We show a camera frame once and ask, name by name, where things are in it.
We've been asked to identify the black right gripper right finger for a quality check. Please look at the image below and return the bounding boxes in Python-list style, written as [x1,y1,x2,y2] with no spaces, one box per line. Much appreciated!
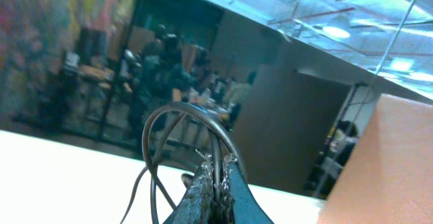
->
[221,154,273,224]

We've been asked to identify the brown cardboard panel right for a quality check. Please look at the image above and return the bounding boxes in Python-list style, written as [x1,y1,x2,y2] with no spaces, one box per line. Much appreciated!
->
[318,95,432,224]

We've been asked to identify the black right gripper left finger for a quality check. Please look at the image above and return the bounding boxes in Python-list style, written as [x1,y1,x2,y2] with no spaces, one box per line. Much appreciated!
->
[164,154,214,224]

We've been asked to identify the black usb cable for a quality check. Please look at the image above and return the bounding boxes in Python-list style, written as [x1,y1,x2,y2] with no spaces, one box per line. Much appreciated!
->
[120,101,250,224]

